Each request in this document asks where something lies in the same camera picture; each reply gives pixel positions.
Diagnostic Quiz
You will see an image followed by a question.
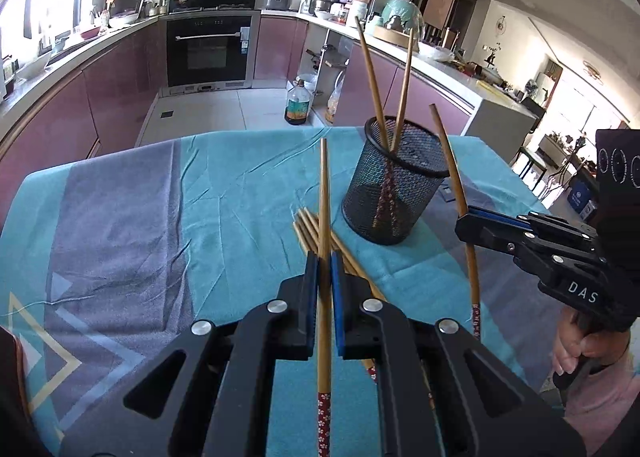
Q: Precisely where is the white bowl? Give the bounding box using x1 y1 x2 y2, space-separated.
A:
417 41 454 61

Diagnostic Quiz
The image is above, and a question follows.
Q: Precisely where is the blue bin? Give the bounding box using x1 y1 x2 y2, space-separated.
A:
569 179 599 214

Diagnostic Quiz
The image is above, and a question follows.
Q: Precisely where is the metal basin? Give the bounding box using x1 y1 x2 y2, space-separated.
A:
108 11 142 29

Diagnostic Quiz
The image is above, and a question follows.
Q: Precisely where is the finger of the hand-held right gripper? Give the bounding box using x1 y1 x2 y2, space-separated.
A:
466 206 599 251
455 214 609 284

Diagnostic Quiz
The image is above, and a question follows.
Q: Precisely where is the clear plastic bag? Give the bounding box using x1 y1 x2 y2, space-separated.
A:
324 76 347 126

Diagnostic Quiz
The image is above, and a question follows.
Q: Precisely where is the black mesh holder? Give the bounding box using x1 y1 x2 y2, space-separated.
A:
341 116 451 246

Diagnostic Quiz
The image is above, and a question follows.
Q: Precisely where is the large plastic oil bottle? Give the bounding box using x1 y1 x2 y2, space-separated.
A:
284 79 313 127

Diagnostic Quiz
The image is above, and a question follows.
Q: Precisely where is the green wrapped jar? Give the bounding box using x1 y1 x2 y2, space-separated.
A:
384 0 426 36

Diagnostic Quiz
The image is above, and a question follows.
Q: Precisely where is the bunch of bamboo chopsticks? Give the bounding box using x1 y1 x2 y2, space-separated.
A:
292 207 437 409

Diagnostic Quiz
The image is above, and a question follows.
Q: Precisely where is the person's pink clothing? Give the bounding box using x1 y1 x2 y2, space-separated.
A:
562 337 640 457

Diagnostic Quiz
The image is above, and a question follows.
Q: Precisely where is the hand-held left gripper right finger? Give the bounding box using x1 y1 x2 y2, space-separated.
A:
330 252 587 457

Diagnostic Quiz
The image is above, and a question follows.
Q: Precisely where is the teal and grey tablecloth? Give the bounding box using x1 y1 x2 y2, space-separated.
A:
0 127 601 457

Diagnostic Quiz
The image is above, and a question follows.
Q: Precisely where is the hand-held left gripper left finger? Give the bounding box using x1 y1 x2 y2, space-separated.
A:
60 252 320 457

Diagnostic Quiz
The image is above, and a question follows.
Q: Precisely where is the person's right hand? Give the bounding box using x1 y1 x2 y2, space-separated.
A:
552 314 630 374

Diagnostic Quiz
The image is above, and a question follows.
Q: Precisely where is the black built-in oven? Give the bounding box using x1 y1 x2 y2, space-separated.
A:
165 16 254 88

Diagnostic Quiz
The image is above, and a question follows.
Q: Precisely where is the wooden tray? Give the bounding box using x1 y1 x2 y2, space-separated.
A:
374 27 422 49

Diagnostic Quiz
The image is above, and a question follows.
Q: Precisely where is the red-handled bamboo chopstick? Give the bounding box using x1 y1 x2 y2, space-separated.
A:
354 16 401 234
317 138 334 457
372 31 417 234
428 104 483 341

